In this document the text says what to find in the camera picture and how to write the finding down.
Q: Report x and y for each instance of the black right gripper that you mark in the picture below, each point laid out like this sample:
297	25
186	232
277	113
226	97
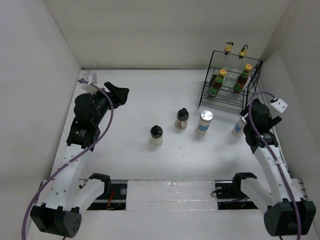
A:
272	121

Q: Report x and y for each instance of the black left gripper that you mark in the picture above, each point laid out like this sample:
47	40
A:
118	94

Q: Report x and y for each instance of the yellow cap sauce bottle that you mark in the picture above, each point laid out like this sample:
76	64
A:
217	83
242	79

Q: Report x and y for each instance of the blue label silver cap jar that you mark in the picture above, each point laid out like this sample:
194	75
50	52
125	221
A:
204	122

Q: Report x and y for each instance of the glass oil bottle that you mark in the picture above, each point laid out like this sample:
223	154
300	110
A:
238	63
224	60

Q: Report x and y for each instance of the brown spice jar black cap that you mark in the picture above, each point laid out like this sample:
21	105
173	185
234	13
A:
182	118

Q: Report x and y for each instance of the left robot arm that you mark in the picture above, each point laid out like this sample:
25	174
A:
61	211

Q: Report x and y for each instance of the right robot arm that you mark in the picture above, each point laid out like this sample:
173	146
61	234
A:
284	209

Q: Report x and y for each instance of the white spice jar black cap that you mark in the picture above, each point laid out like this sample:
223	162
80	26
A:
156	135

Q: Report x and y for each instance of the black wire rack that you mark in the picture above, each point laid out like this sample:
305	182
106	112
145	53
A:
227	100

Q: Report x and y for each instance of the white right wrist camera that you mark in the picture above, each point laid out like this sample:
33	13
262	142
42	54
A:
277	107

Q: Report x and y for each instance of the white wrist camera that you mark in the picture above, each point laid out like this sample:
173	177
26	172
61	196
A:
89	78
277	107

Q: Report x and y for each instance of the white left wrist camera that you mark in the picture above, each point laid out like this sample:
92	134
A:
89	78

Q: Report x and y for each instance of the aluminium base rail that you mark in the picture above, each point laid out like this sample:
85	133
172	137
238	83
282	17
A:
142	195

